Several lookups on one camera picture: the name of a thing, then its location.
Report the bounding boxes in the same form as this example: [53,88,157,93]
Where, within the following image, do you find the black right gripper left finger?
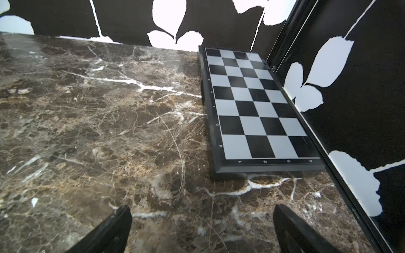
[67,206,132,253]

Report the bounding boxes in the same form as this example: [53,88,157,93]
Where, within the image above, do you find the black white chessboard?
[198,46,325,179]

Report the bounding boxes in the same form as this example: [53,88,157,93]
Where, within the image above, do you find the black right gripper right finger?
[273,205,340,253]

